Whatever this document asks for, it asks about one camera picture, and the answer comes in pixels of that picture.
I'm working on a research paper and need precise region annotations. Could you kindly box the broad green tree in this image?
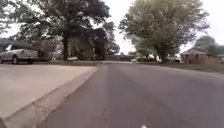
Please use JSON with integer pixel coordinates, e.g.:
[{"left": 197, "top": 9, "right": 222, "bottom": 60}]
[{"left": 118, "top": 0, "right": 210, "bottom": 64}]

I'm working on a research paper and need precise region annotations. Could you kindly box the pale concrete driveway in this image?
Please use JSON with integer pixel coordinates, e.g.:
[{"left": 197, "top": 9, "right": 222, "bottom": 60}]
[{"left": 0, "top": 63, "right": 98, "bottom": 119}]

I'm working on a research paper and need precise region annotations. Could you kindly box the round tree behind house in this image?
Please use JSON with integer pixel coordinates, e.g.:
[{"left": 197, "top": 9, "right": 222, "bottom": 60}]
[{"left": 193, "top": 34, "right": 224, "bottom": 56}]

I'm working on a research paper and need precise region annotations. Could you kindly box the grey asphalt road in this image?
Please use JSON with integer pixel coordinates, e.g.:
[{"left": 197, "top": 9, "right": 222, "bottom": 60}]
[{"left": 36, "top": 62, "right": 224, "bottom": 128}]

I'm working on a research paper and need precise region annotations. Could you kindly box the large dark tree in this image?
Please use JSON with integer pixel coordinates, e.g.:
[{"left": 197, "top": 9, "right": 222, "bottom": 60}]
[{"left": 9, "top": 0, "right": 121, "bottom": 62}]

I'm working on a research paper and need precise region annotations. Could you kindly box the grass verge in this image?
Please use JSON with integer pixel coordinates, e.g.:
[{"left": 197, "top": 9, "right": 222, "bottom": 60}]
[{"left": 156, "top": 62, "right": 224, "bottom": 75}]

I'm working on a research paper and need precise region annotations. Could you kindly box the low brick house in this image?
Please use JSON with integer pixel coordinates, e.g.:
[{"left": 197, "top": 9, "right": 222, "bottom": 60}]
[{"left": 179, "top": 46, "right": 223, "bottom": 65}]

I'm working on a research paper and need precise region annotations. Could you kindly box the vehicle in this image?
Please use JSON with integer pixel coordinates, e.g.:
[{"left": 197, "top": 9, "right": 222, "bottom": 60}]
[{"left": 165, "top": 54, "right": 183, "bottom": 65}]

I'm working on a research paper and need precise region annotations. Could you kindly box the pale concrete kerb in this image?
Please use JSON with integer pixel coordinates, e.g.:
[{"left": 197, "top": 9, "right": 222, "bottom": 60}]
[{"left": 0, "top": 63, "right": 103, "bottom": 128}]

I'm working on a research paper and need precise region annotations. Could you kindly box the white pickup truck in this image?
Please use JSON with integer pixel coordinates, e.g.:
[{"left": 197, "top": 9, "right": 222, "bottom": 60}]
[{"left": 0, "top": 43, "right": 46, "bottom": 65}]

